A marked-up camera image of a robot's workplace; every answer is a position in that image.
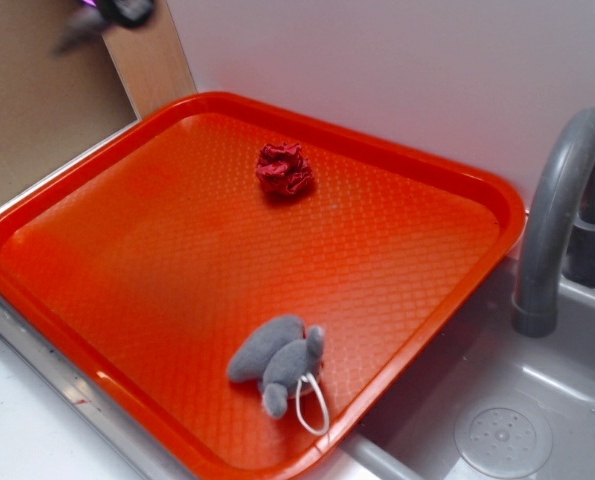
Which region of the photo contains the blurred dark gripper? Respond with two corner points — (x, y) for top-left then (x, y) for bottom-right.
(51, 0), (156, 55)

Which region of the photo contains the grey plastic faucet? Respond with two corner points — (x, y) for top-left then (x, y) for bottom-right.
(512, 107), (595, 338)

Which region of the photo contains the grey plush toy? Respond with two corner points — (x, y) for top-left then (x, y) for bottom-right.
(226, 314), (330, 436)

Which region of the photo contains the crumpled red paper ball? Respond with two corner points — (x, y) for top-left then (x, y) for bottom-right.
(255, 142), (314, 196)

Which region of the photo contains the light wooden board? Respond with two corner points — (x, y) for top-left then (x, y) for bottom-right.
(103, 1), (197, 119)

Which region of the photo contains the grey toy sink basin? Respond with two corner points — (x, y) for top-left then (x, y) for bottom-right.
(346, 254), (595, 480)

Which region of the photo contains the red plastic tray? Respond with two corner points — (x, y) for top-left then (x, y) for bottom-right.
(0, 93), (525, 479)

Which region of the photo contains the brown cardboard sheet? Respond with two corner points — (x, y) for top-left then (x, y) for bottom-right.
(0, 1), (135, 206)

